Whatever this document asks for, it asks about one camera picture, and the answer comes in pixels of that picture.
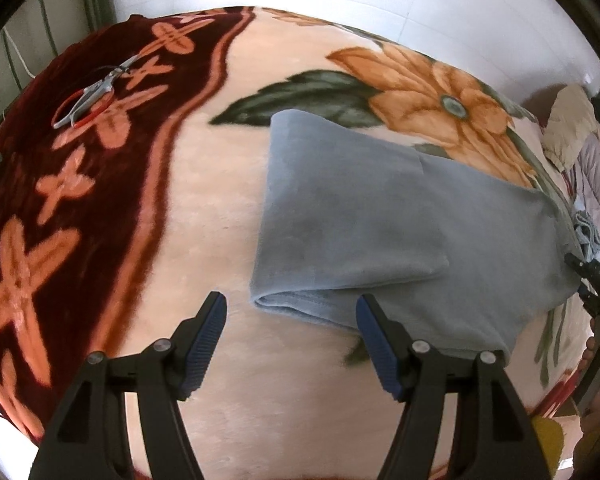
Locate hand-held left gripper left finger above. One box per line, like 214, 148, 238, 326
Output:
27, 291, 228, 480

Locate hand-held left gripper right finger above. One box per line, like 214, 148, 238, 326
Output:
355, 294, 551, 480

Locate grey pants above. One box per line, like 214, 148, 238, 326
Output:
250, 109, 583, 363

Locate blue-grey small garment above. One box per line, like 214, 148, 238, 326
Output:
572, 210, 600, 261

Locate yellow fuzzy sleeve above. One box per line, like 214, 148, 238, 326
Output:
530, 412, 566, 480

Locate floral plush blanket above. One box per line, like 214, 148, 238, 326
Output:
0, 6, 596, 480

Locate red-handled scissors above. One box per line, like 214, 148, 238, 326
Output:
52, 46, 146, 130

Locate white cable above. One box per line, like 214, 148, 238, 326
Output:
0, 25, 36, 81

